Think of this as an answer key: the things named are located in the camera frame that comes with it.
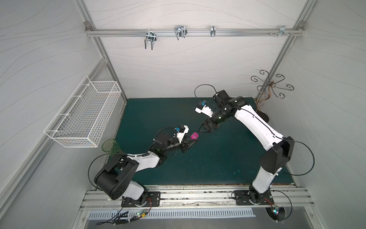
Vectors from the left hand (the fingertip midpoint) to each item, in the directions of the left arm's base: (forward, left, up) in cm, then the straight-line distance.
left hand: (196, 139), depth 77 cm
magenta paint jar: (0, +1, +3) cm, 3 cm away
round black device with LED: (-31, -42, -20) cm, 56 cm away
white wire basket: (+2, +57, +14) cm, 59 cm away
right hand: (+5, -3, +5) cm, 8 cm away
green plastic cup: (0, +51, -9) cm, 52 cm away
